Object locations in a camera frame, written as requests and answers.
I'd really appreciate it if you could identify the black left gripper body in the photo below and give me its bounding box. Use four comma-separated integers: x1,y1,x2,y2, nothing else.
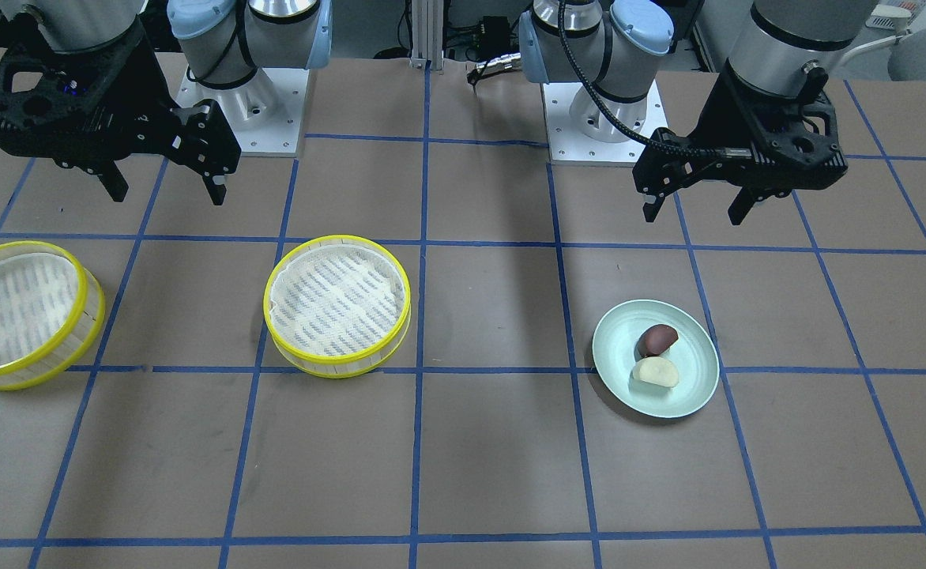
633,62,849,198

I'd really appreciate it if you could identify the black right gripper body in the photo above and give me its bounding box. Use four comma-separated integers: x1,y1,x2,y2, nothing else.
0,17,240,178

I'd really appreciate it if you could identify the dark brown bun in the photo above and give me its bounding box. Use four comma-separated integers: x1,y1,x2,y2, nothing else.
635,324,679,359

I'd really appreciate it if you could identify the white bun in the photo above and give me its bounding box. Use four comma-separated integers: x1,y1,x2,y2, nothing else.
631,356,680,389

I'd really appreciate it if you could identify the yellow rimmed bamboo steamer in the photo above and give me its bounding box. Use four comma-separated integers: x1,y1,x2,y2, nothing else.
0,240,106,391
263,235,412,379

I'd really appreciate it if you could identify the light green plate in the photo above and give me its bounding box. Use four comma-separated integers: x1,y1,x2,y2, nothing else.
592,300,720,419

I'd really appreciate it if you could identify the black electronics box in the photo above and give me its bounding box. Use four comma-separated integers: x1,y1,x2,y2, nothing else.
444,15,516,62

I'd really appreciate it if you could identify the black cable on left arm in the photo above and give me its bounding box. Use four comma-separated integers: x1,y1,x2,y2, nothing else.
557,0,752,161

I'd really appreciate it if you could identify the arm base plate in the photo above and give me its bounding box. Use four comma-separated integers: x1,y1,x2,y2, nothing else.
175,68,312,158
541,81,668,168

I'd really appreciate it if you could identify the aluminium frame post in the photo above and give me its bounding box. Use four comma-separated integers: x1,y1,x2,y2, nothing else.
409,0,446,74

